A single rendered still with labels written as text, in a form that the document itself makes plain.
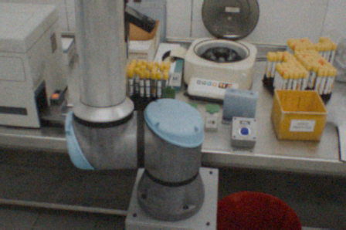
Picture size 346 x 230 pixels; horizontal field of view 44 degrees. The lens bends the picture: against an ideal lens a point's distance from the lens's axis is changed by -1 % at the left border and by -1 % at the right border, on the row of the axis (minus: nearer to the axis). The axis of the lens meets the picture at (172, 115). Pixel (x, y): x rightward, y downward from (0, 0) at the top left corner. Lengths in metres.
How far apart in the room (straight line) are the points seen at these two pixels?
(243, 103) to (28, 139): 0.66
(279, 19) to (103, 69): 1.13
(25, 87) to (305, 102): 0.85
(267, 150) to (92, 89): 0.65
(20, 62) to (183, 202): 0.62
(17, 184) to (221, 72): 1.13
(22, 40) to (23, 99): 0.19
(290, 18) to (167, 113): 1.05
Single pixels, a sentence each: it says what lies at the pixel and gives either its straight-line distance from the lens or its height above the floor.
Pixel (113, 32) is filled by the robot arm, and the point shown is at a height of 1.35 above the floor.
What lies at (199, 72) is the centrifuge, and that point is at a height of 0.96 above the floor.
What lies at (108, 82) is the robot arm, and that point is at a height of 1.26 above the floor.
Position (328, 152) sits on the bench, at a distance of 1.31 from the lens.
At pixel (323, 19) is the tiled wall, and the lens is 1.80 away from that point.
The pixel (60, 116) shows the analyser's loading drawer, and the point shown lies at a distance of 1.33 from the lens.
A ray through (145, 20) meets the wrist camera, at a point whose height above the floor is 1.20.
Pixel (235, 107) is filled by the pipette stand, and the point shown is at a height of 0.93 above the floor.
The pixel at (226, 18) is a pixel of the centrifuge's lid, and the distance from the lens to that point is 1.70.
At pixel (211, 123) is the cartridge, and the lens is 1.29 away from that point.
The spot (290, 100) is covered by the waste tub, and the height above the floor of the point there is 0.94.
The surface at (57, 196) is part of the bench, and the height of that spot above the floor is 0.27.
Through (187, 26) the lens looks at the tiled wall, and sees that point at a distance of 1.78.
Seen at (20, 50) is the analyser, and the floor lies 1.14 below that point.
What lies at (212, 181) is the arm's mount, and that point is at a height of 0.95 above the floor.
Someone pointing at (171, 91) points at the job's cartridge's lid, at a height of 0.98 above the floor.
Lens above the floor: 1.63
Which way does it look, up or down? 33 degrees down
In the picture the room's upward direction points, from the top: 1 degrees clockwise
